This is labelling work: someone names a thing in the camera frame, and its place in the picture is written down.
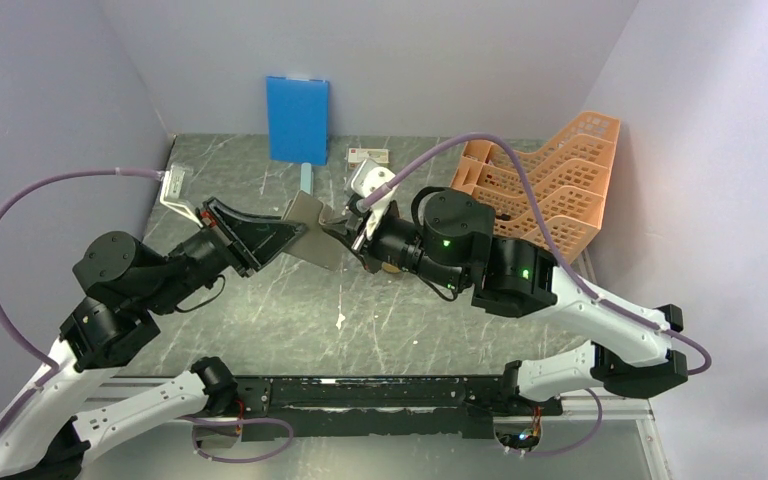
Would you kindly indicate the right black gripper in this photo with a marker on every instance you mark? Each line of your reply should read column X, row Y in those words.
column 349, row 237

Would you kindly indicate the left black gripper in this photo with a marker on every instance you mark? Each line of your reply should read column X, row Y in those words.
column 260, row 239

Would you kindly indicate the beige card holder wallet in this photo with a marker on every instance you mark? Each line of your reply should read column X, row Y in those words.
column 314, row 245

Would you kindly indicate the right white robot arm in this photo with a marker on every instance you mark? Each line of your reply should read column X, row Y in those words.
column 627, row 348

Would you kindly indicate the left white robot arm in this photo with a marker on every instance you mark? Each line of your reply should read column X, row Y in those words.
column 45, row 432

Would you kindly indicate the light blue eraser bar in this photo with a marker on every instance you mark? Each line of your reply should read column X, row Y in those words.
column 306, row 178

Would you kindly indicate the small white red box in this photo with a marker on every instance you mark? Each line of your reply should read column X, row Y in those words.
column 356, row 156

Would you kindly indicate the blue board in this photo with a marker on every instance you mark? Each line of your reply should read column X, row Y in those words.
column 298, row 119

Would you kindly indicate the orange plastic file organizer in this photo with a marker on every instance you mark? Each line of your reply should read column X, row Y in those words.
column 569, row 175

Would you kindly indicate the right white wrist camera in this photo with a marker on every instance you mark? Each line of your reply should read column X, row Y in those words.
column 371, row 181

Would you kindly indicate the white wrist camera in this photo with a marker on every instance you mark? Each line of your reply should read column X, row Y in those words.
column 175, row 185
column 371, row 181

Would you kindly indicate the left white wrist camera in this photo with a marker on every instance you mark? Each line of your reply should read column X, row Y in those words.
column 175, row 185

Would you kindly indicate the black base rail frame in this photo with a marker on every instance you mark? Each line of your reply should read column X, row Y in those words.
column 378, row 405

